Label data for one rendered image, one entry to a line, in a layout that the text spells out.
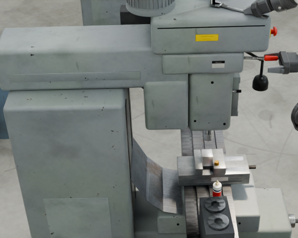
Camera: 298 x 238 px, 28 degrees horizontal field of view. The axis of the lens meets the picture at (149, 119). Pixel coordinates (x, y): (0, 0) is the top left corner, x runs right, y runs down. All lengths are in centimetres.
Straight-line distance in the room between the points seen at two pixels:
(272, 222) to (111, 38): 127
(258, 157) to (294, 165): 27
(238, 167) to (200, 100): 54
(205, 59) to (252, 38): 21
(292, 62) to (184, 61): 43
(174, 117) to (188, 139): 67
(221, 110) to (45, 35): 82
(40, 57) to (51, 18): 424
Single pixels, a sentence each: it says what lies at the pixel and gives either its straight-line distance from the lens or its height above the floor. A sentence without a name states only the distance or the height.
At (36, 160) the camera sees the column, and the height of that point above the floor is 128.
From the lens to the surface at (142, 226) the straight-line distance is 304.
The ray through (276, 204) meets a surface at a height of 73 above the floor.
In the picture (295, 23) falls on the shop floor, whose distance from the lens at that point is 650.
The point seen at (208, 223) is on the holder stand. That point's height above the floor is 113.
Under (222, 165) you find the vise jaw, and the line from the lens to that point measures 291.
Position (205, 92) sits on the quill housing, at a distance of 254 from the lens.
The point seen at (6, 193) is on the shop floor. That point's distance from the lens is 444.
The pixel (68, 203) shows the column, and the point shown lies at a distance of 279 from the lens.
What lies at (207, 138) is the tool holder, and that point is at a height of 122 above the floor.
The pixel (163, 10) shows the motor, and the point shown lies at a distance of 236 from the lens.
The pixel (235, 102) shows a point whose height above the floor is 142.
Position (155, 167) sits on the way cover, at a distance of 308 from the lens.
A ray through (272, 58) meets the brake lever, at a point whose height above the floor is 170.
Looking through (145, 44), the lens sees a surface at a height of 176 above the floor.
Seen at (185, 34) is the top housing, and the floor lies 183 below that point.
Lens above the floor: 294
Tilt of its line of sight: 36 degrees down
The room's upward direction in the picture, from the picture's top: 2 degrees counter-clockwise
